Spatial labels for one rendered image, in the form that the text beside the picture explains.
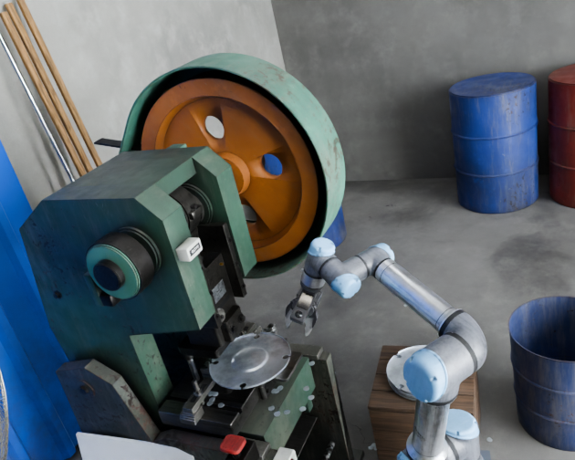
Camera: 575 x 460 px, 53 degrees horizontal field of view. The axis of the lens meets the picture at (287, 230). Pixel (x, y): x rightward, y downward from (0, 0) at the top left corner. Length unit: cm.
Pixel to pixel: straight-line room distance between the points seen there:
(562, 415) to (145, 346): 161
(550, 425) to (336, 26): 346
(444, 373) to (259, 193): 99
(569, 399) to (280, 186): 136
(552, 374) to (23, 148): 245
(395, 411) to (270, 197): 97
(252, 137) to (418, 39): 295
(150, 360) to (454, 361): 107
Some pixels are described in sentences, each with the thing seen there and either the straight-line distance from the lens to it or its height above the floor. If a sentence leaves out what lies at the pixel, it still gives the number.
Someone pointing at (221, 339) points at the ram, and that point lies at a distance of 194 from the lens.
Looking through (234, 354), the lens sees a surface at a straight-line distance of 209.
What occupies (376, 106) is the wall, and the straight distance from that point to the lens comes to 500.
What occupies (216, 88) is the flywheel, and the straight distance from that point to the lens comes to 197.
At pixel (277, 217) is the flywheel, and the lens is 210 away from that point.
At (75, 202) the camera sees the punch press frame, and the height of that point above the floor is 149.
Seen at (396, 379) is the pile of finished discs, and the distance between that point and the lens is 243.
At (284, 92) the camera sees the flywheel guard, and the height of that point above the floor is 161.
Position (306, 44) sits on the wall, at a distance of 507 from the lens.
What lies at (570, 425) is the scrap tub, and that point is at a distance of 260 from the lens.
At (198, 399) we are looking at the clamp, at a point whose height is 75.
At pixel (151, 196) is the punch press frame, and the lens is 164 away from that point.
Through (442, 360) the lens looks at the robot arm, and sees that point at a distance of 144.
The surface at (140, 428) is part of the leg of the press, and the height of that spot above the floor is 65.
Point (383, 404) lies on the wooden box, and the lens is 239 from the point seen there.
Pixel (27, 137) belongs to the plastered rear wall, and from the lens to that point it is 295.
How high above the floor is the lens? 201
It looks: 26 degrees down
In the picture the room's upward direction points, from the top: 13 degrees counter-clockwise
